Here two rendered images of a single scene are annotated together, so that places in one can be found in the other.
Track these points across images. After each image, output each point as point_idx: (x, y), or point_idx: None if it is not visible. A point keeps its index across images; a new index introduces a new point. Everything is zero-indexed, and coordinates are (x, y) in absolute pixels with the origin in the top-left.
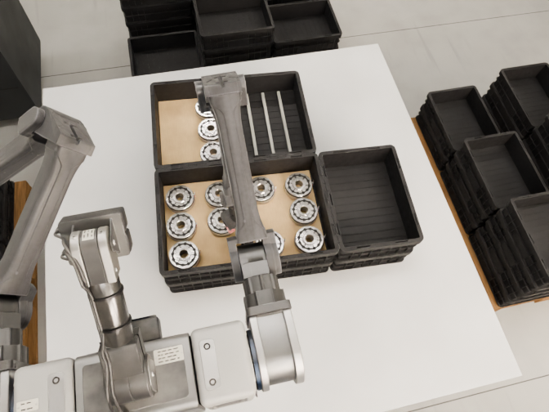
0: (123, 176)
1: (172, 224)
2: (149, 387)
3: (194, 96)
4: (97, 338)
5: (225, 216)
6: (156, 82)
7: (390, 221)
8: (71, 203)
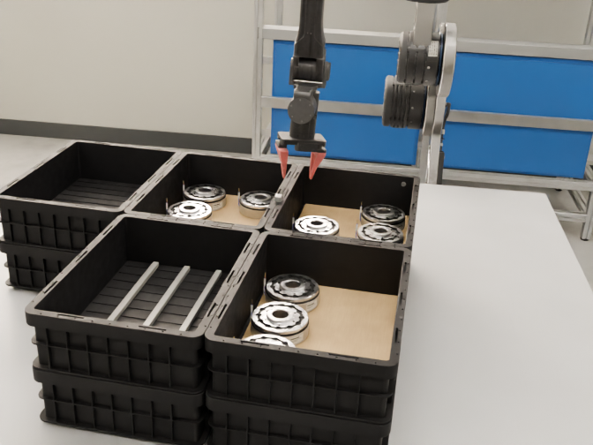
0: (479, 394)
1: (393, 235)
2: None
3: (288, 392)
4: (510, 252)
5: (319, 139)
6: (379, 364)
7: (77, 195)
8: (583, 379)
